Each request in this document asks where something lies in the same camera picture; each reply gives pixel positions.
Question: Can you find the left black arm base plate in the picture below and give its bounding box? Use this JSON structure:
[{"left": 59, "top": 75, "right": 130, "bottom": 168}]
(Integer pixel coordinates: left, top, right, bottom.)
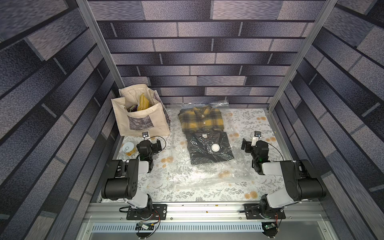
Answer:
[{"left": 126, "top": 204, "right": 168, "bottom": 221}]

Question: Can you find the floral patterned table cloth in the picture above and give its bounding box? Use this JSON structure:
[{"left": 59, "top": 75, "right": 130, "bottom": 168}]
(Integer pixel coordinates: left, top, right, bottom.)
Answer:
[{"left": 101, "top": 107, "right": 304, "bottom": 203}]

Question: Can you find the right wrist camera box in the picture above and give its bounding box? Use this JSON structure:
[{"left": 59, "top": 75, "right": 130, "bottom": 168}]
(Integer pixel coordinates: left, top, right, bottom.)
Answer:
[{"left": 251, "top": 131, "right": 262, "bottom": 147}]

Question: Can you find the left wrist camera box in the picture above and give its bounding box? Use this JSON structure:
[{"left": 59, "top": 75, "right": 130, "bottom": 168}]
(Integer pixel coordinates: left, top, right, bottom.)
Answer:
[{"left": 142, "top": 132, "right": 149, "bottom": 140}]

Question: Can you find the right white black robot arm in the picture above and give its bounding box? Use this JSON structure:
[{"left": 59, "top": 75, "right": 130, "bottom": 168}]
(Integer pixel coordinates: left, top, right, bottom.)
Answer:
[{"left": 241, "top": 139, "right": 326, "bottom": 219}]

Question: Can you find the yellow snack packet in tote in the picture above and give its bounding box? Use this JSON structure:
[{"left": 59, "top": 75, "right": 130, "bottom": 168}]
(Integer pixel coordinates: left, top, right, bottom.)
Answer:
[{"left": 137, "top": 94, "right": 151, "bottom": 111}]

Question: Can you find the black tray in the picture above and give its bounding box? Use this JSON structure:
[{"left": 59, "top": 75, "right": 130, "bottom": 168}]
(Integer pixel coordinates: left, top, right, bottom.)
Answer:
[{"left": 185, "top": 131, "right": 234, "bottom": 165}]

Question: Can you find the right small circuit board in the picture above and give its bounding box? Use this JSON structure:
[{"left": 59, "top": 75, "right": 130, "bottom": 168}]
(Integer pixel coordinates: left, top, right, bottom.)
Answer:
[{"left": 262, "top": 222, "right": 279, "bottom": 239}]

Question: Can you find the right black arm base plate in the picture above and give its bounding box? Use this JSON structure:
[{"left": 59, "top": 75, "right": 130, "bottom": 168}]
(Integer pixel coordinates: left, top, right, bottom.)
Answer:
[{"left": 240, "top": 204, "right": 286, "bottom": 220}]

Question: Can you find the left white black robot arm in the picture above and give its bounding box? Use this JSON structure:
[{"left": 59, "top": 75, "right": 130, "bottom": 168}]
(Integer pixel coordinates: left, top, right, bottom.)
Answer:
[{"left": 101, "top": 139, "right": 163, "bottom": 220}]

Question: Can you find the small circuit board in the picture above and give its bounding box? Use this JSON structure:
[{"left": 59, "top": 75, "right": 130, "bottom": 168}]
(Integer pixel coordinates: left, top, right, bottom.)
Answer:
[
  {"left": 135, "top": 222, "right": 157, "bottom": 232},
  {"left": 262, "top": 222, "right": 279, "bottom": 239}
]

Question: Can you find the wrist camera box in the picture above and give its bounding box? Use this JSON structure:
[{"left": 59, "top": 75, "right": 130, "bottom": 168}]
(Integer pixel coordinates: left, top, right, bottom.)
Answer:
[
  {"left": 142, "top": 132, "right": 149, "bottom": 140},
  {"left": 251, "top": 131, "right": 262, "bottom": 147}
]

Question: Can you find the left small circuit board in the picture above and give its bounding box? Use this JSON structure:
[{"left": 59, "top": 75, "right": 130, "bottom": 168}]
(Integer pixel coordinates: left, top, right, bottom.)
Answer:
[{"left": 135, "top": 222, "right": 157, "bottom": 232}]

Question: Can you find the yellow black plaid shirt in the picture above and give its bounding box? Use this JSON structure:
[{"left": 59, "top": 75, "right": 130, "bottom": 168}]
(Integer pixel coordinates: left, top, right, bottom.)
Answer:
[{"left": 178, "top": 106, "right": 224, "bottom": 132}]

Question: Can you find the aluminium front rail frame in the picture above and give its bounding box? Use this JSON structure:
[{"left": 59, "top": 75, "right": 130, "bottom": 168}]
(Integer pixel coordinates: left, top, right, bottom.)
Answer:
[{"left": 77, "top": 202, "right": 337, "bottom": 240}]

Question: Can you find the white round bag valve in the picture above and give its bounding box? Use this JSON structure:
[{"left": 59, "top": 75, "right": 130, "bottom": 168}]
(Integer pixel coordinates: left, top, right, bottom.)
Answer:
[{"left": 211, "top": 144, "right": 221, "bottom": 153}]

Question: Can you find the beige canvas tote bag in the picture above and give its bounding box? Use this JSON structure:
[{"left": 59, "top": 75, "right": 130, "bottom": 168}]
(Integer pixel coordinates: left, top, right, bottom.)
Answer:
[{"left": 112, "top": 84, "right": 171, "bottom": 137}]

